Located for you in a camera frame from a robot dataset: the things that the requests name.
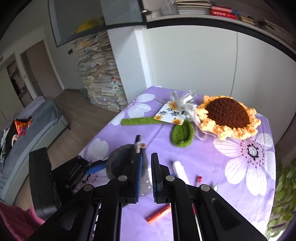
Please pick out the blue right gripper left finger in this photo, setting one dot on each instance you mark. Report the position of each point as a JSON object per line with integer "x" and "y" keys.
{"x": 137, "y": 175}

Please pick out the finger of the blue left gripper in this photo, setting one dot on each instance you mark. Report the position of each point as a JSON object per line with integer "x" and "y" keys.
{"x": 96, "y": 166}

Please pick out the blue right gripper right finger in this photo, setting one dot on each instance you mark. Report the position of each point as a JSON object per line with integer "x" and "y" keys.
{"x": 159, "y": 174}

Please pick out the grey dotted pen holder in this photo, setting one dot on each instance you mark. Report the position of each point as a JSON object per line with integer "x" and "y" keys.
{"x": 121, "y": 157}

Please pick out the pink patterned pen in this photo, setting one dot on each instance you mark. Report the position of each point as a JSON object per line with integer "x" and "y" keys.
{"x": 139, "y": 144}

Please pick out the white correction pen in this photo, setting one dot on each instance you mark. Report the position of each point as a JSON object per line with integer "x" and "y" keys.
{"x": 179, "y": 171}

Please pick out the orange highlighter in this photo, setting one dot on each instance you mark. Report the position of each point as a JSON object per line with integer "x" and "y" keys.
{"x": 159, "y": 214}

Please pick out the red capped clear pen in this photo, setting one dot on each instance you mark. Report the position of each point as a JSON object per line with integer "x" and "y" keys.
{"x": 198, "y": 181}

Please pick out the green crochet stem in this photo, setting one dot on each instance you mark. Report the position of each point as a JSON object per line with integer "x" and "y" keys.
{"x": 140, "y": 121}

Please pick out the sunflower gift card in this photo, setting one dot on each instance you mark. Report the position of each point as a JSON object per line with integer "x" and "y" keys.
{"x": 170, "y": 113}

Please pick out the grey sofa bed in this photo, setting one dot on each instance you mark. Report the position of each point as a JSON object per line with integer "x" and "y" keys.
{"x": 48, "y": 122}

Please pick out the orange snack bag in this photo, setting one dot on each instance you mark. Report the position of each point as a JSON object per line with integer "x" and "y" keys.
{"x": 22, "y": 125}

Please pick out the purple floral tablecloth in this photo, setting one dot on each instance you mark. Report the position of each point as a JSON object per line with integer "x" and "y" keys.
{"x": 244, "y": 171}

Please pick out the tall stack of books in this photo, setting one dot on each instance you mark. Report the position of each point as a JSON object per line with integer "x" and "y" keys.
{"x": 99, "y": 72}

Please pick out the crochet sunflower head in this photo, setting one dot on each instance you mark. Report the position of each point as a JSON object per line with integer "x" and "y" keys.
{"x": 227, "y": 118}

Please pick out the wooden door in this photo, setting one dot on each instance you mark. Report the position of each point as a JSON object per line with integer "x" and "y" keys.
{"x": 40, "y": 71}

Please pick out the green potted plant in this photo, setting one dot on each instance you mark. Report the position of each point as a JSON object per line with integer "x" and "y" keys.
{"x": 283, "y": 210}

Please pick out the white bookshelf cabinet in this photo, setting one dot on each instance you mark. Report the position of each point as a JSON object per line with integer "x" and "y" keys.
{"x": 210, "y": 54}

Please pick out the yellow plush toy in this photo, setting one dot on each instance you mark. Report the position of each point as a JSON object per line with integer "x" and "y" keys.
{"x": 90, "y": 24}

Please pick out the glass cabinet door left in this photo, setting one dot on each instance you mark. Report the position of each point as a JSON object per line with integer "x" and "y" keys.
{"x": 71, "y": 20}

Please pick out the red book stack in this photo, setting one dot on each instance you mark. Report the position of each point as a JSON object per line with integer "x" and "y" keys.
{"x": 224, "y": 12}

